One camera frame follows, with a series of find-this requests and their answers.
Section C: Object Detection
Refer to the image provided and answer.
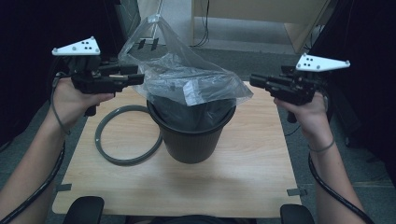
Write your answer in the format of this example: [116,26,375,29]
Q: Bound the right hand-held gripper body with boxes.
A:
[269,52,351,106]

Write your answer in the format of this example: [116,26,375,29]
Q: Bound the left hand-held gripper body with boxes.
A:
[51,35,127,95]

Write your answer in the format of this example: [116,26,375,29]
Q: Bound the clear plastic bag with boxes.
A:
[118,14,254,125]

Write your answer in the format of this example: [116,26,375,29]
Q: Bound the grey plastic ring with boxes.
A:
[94,105,163,166]

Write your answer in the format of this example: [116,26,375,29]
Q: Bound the black ribbed trash bin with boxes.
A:
[147,97,237,165]

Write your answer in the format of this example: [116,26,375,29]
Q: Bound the person's left hand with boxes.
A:
[49,77,116,132]

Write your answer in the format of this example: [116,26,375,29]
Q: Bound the person's right hand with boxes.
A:
[274,92,335,147]

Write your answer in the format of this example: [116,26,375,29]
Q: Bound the black cabinet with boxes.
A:
[113,0,142,40]

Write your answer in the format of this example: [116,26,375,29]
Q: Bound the dark curtain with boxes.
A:
[307,0,396,188]
[0,0,118,147]

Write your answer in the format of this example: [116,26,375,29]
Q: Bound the thin wrist band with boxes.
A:
[308,139,335,153]

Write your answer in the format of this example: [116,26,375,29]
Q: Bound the beige wooden cabinet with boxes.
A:
[190,0,332,54]

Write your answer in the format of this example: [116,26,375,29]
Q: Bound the hanging black cables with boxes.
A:
[191,0,210,49]

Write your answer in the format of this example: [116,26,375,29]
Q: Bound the left hand-held gripper cable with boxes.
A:
[0,72,72,224]

